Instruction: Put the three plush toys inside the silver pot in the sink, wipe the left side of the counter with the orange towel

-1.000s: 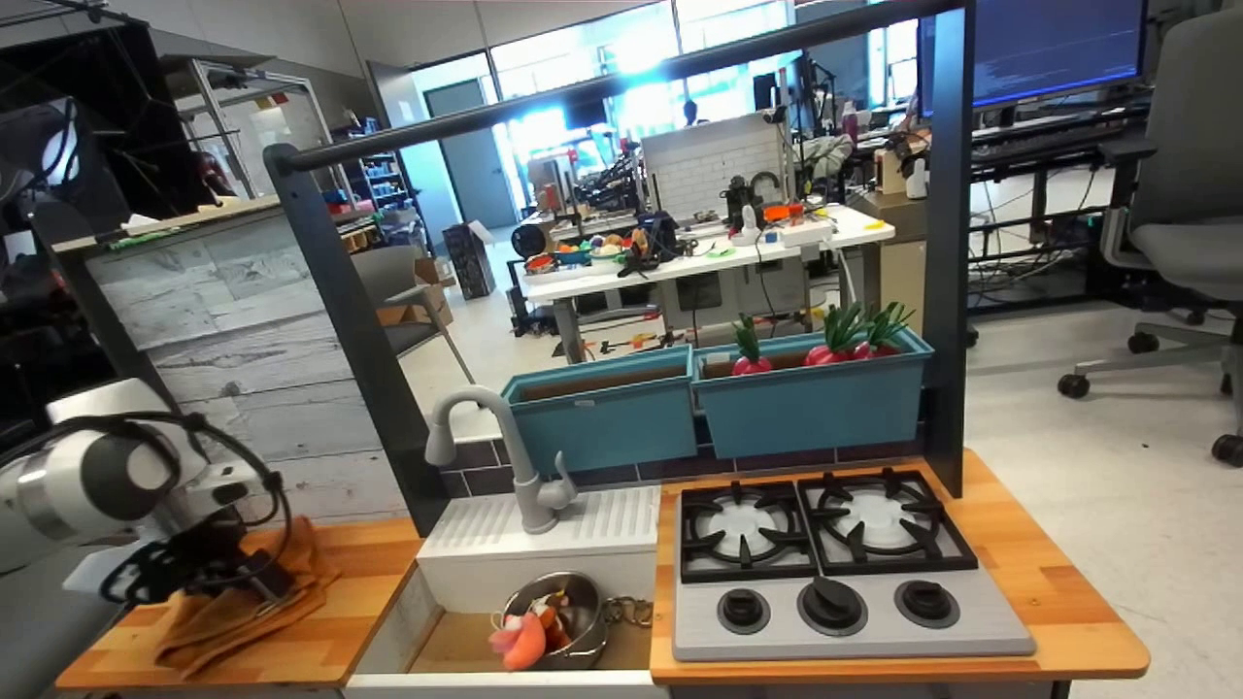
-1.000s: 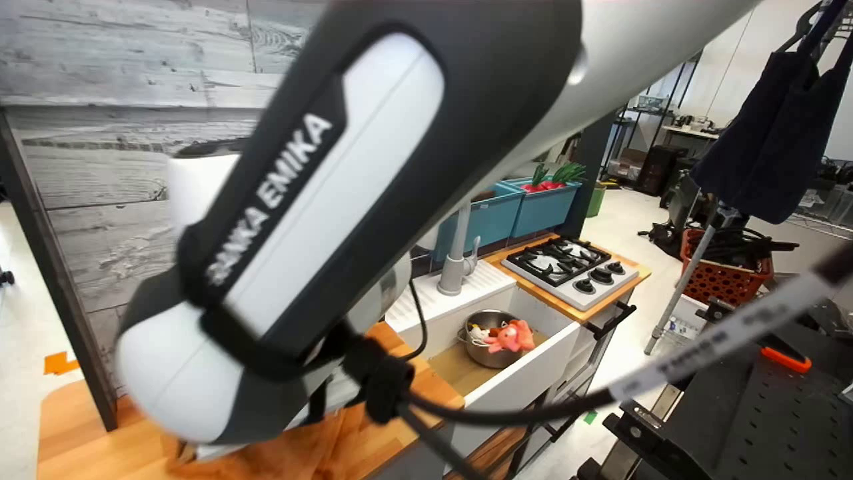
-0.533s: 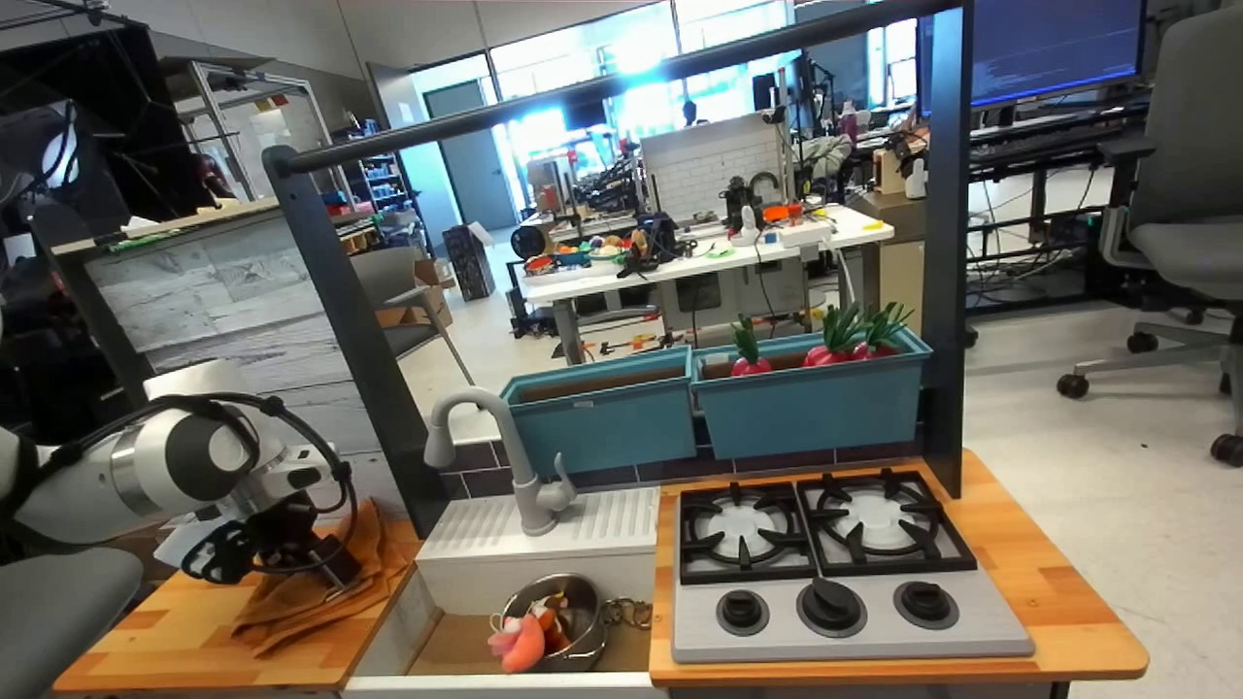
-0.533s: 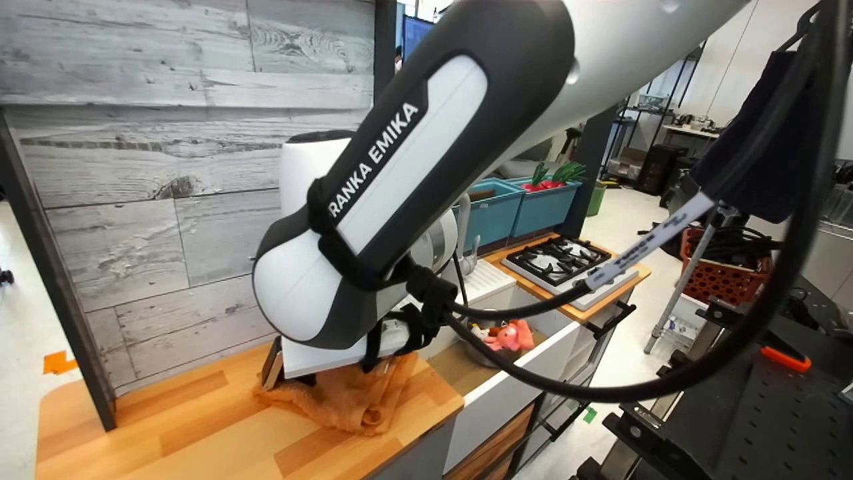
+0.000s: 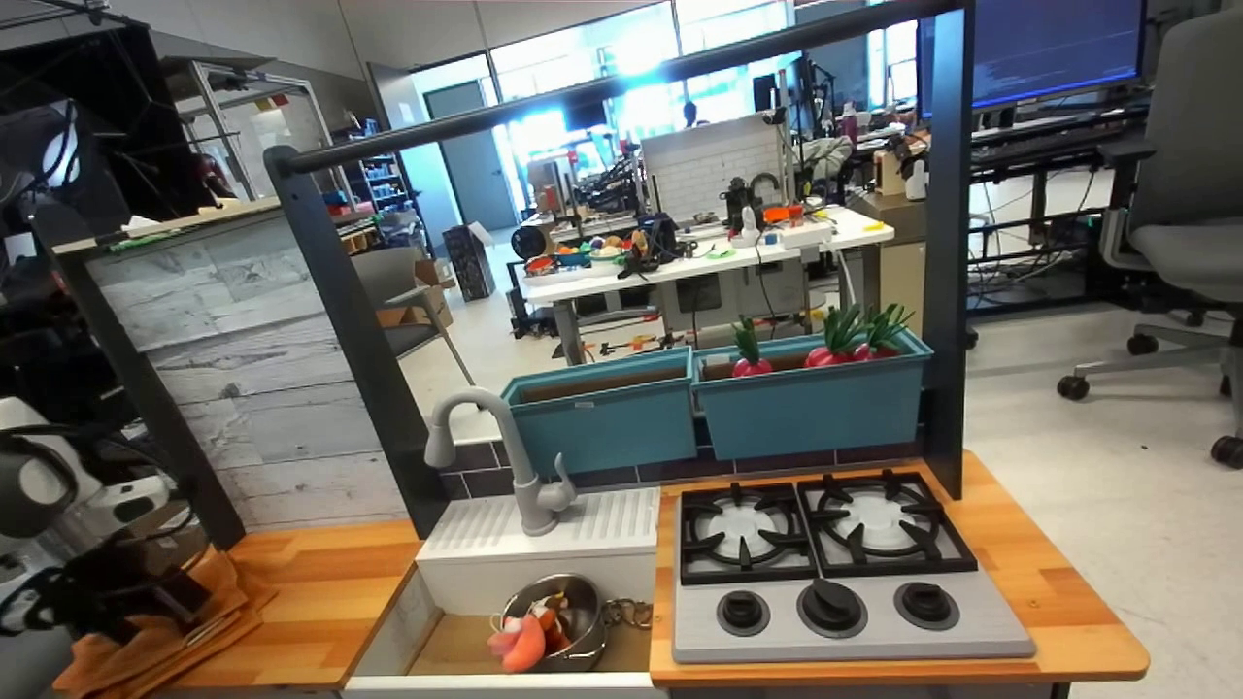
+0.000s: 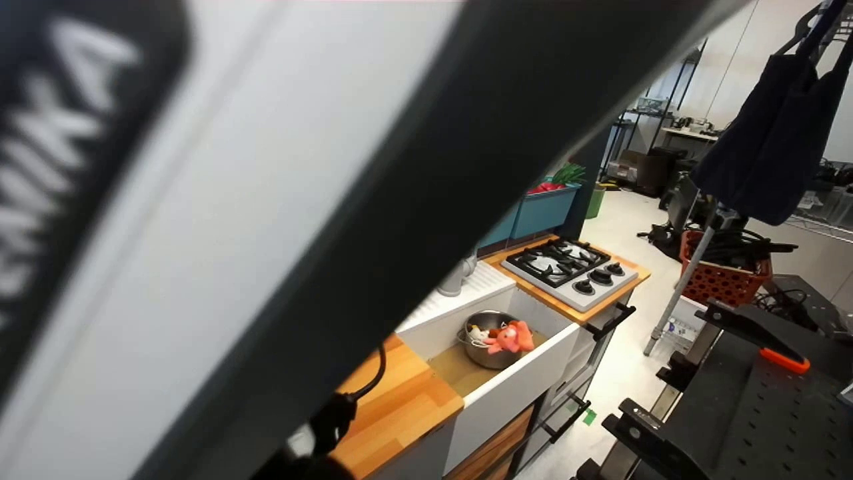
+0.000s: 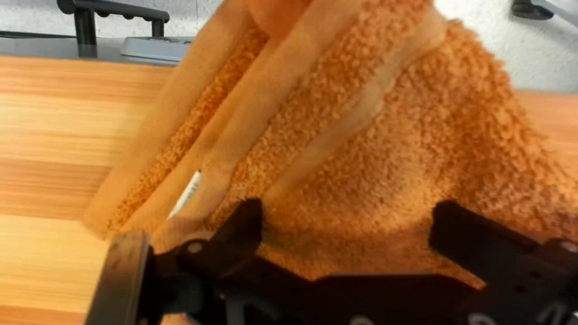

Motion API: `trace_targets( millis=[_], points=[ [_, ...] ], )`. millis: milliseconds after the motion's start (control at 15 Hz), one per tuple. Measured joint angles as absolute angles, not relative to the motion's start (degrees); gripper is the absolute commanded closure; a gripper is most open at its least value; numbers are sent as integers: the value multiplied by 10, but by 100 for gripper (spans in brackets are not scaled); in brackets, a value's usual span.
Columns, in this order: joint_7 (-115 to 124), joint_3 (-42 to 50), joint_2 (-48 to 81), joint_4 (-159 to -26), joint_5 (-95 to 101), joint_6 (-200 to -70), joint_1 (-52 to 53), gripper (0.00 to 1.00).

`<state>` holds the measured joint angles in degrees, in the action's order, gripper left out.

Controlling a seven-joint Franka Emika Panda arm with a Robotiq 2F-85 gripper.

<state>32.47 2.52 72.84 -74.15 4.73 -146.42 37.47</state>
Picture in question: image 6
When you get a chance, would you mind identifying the pink plush toy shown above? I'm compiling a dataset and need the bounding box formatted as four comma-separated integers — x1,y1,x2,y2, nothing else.
493,319,539,357

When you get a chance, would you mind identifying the silver metal pot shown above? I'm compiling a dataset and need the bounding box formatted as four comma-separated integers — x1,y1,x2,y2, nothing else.
455,311,529,371

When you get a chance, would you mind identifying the white toy sink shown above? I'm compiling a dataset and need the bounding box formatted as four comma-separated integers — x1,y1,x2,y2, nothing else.
395,257,591,475

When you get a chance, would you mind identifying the teal planter box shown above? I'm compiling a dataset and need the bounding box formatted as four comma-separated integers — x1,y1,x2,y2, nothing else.
511,181,582,240
475,205,526,253

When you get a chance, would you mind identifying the black burner grate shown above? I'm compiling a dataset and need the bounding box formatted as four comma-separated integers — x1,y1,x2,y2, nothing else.
505,249,582,289
542,236,618,272

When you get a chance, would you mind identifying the grey stove panel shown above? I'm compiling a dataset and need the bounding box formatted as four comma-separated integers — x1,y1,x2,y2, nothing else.
505,237,643,315

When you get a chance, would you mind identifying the grey tripod stand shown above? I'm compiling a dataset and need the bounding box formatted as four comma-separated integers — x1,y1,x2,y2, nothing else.
645,204,745,357

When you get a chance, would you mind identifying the red crate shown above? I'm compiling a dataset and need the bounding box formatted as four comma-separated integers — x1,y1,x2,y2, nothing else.
679,225,774,311

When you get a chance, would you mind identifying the black hanging bag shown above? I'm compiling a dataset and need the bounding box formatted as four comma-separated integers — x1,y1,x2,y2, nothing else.
697,0,853,225

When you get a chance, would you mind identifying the orange black clamp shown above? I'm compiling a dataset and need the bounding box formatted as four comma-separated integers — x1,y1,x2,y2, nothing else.
757,345,815,377

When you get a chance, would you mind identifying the black perforated table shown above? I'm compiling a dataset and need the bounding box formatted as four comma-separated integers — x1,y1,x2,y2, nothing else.
575,276,853,480

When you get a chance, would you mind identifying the black oven door handle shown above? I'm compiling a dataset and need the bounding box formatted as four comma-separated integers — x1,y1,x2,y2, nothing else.
587,301,639,340

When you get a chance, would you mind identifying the black drawer handle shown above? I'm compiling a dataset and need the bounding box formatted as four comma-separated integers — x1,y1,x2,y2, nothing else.
542,395,594,447

